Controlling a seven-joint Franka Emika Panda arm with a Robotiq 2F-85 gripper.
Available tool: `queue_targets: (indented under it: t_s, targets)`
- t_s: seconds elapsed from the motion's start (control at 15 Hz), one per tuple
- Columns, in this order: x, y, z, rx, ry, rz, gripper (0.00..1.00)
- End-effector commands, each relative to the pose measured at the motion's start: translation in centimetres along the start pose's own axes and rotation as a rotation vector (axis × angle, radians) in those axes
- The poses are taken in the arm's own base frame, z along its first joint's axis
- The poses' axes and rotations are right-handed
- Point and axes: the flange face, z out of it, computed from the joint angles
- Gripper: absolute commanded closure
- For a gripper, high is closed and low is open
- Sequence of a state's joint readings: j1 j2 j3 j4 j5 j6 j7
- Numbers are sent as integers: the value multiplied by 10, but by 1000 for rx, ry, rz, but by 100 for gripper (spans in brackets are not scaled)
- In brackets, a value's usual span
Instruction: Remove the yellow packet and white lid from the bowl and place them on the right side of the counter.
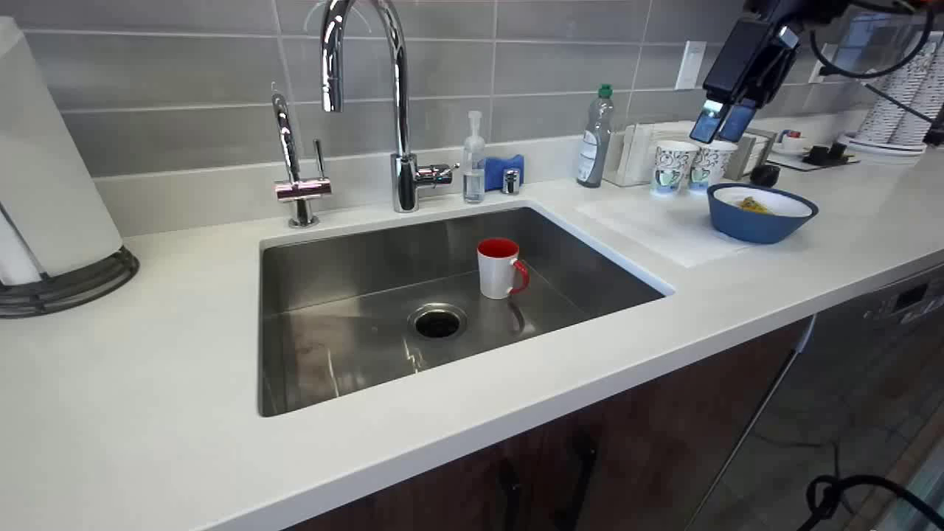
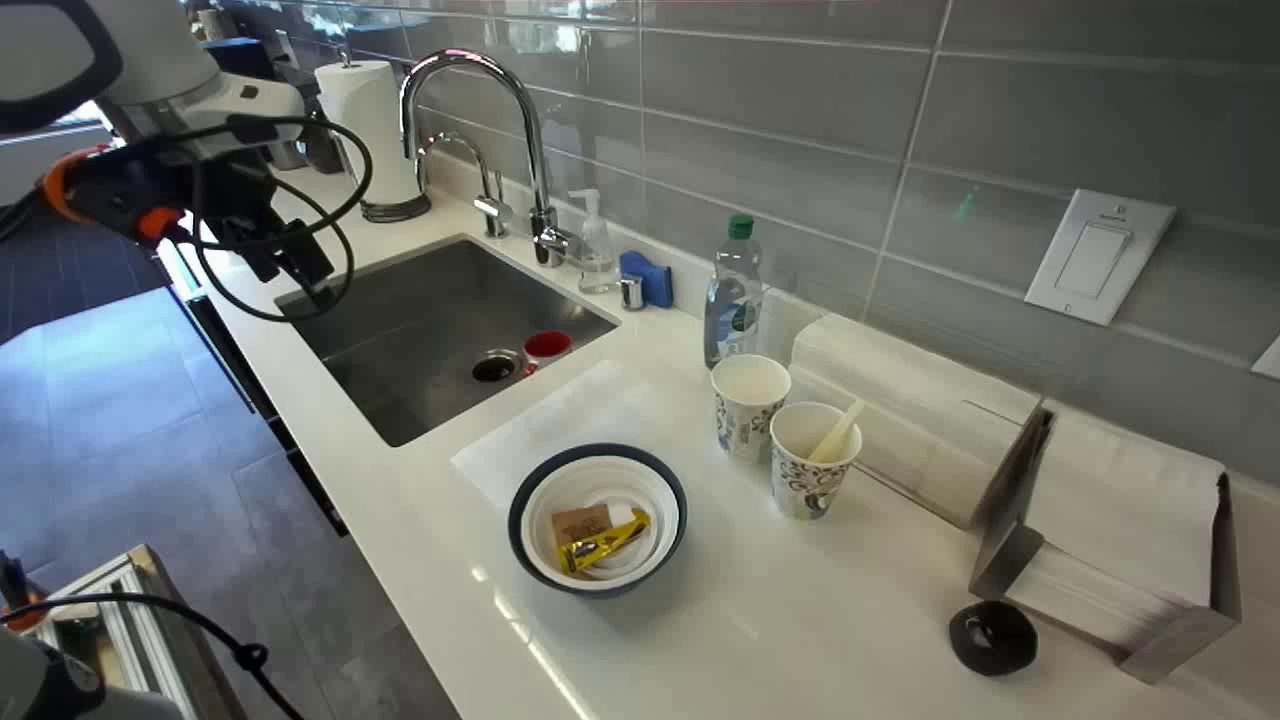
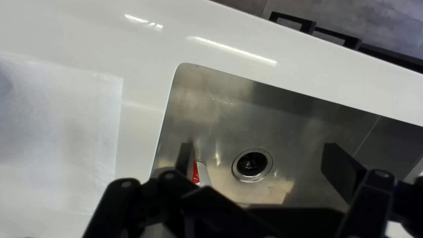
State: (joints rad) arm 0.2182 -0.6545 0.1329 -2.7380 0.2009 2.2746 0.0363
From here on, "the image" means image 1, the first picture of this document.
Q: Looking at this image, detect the black floor cable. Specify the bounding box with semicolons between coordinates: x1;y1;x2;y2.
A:
795;472;944;531

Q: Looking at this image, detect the patterned paper cup with stick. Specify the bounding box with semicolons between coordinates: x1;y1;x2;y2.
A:
686;143;735;191

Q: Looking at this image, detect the tall chrome kitchen faucet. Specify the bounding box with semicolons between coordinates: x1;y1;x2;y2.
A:
319;0;454;213

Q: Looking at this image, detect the black round lid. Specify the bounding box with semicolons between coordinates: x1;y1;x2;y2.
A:
749;165;777;190

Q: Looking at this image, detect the blue bowl white interior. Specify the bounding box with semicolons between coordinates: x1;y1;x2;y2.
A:
707;182;816;246

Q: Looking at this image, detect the stainless steel sink basin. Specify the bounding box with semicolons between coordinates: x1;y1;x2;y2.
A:
255;207;661;415

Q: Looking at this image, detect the clear plastic water bottle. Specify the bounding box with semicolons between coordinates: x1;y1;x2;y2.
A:
575;84;614;190

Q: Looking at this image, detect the white mug red interior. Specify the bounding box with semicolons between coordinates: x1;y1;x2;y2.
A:
478;237;531;302

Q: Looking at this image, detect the blue sponge holder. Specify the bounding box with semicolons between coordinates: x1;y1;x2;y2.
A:
482;154;524;194

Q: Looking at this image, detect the white wall outlet plate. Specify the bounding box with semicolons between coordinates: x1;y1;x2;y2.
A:
676;41;707;89

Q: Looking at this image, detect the yellow packet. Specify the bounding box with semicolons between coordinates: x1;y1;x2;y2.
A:
738;197;770;213

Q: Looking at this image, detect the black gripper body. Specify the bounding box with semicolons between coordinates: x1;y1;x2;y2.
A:
702;0;847;106

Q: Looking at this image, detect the black wire towel holder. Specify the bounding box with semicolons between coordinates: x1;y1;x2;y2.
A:
0;203;139;318

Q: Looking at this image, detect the patterned paper cup left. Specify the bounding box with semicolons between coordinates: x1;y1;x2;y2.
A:
652;138;696;194

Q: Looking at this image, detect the clear soap dispenser bottle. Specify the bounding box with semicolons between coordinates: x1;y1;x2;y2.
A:
462;109;482;203

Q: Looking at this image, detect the stainless dishwasher front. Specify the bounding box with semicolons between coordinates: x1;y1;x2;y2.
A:
689;271;944;531

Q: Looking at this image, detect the small chrome water tap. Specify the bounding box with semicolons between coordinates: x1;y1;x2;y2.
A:
271;95;332;227

